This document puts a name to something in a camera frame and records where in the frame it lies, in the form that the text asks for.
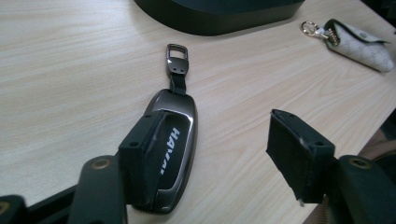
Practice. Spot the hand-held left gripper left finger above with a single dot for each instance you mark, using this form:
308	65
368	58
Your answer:
137	161

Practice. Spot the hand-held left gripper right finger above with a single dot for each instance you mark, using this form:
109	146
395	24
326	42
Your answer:
295	155

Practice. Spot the dark metal car key fob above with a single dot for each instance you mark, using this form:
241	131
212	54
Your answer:
176	133

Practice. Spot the white leather key pouch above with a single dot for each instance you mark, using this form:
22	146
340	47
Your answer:
358	45

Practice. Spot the dark green tray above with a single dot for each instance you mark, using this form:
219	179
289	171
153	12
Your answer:
218	15

